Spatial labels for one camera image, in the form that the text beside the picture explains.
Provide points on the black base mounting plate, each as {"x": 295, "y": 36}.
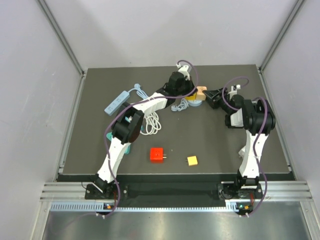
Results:
{"x": 131, "y": 190}

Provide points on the grey slotted cable duct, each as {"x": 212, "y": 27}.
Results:
{"x": 107, "y": 207}

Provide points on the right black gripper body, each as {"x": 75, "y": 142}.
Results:
{"x": 220, "y": 102}

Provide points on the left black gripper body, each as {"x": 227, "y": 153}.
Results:
{"x": 186, "y": 87}

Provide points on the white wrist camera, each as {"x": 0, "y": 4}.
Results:
{"x": 234, "y": 90}
{"x": 184, "y": 70}

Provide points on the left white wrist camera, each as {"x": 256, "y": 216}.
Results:
{"x": 184, "y": 70}

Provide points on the teal triangular power strip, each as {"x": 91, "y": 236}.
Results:
{"x": 109, "y": 136}

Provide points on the orange plug adapter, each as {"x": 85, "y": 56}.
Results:
{"x": 192, "y": 161}

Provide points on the red plug adapter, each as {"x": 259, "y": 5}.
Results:
{"x": 157, "y": 155}

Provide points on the white cube plug adapter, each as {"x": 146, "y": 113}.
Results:
{"x": 241, "y": 152}

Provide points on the orange cube socket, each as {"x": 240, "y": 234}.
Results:
{"x": 200, "y": 94}

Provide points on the yellow cube socket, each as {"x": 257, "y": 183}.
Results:
{"x": 192, "y": 97}

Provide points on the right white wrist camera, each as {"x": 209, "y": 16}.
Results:
{"x": 234, "y": 90}

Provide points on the light blue power strip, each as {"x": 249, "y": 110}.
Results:
{"x": 117, "y": 102}

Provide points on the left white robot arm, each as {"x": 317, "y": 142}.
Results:
{"x": 126, "y": 126}

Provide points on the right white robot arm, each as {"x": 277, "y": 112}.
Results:
{"x": 258, "y": 120}

